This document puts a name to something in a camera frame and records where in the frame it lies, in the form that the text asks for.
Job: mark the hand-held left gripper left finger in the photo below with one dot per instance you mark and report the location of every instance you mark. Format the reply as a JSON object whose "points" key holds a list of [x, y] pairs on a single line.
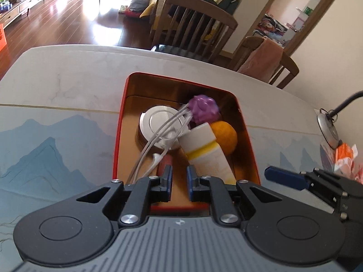
{"points": [[167, 181]]}

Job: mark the brown wooden chair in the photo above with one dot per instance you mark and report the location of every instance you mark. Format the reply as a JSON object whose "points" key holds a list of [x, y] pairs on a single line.
{"points": [[289, 68]]}

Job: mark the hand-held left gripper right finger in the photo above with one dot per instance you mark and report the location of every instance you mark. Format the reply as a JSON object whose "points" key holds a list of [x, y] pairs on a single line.
{"points": [[191, 181]]}

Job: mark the orange gift box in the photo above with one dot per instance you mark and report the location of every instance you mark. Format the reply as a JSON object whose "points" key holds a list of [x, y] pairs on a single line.
{"points": [[2, 38]]}

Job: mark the grey desk lamp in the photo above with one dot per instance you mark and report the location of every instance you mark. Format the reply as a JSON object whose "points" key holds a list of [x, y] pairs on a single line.
{"points": [[329, 130]]}

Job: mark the dark wooden slatted chair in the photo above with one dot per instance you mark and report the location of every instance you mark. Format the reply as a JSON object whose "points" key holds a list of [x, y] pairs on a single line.
{"points": [[181, 0]]}

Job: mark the purple bumpy toy ball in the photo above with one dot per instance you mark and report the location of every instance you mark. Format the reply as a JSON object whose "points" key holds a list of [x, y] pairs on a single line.
{"points": [[202, 109]]}

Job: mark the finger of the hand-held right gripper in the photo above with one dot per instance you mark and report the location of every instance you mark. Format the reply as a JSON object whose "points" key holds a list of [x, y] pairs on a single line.
{"points": [[283, 175]]}

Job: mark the orange fruit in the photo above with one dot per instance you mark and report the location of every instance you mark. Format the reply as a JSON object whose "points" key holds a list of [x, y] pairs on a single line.
{"points": [[225, 137]]}

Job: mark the round silver tin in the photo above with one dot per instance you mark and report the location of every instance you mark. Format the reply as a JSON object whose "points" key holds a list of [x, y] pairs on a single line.
{"points": [[158, 119]]}

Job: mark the wooden tv cabinet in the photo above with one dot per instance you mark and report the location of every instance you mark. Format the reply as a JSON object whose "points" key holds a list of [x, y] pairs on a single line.
{"points": [[25, 0]]}

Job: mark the red card packet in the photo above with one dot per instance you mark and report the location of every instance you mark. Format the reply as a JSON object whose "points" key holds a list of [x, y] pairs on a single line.
{"points": [[166, 163]]}

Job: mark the white bottle with yellow label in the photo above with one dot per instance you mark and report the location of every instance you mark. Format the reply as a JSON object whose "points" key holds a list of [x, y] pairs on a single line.
{"points": [[204, 153]]}

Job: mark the colourful bedding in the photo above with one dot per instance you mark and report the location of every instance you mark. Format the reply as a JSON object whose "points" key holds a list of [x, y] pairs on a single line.
{"points": [[270, 28]]}

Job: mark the orange and white tissue packet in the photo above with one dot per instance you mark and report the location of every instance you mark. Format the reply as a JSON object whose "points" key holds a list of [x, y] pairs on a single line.
{"points": [[344, 155]]}

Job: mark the pink towel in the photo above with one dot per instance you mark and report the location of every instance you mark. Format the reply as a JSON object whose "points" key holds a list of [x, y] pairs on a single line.
{"points": [[263, 59]]}

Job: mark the red square tin box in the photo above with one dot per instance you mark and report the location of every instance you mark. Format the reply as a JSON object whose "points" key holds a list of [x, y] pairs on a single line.
{"points": [[136, 90]]}

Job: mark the blue mountain print table mat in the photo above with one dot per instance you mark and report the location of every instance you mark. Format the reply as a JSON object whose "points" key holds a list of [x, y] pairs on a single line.
{"points": [[56, 147]]}

